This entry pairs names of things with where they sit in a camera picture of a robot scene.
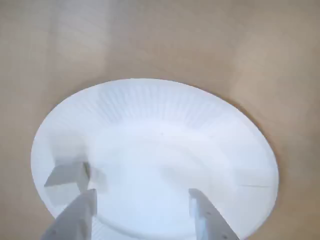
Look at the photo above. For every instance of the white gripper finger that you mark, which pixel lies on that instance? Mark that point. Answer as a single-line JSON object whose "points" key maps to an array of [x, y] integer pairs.
{"points": [[72, 220], [212, 225]]}

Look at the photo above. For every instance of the white paper plate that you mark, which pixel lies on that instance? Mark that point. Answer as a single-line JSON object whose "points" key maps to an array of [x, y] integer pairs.
{"points": [[162, 150]]}

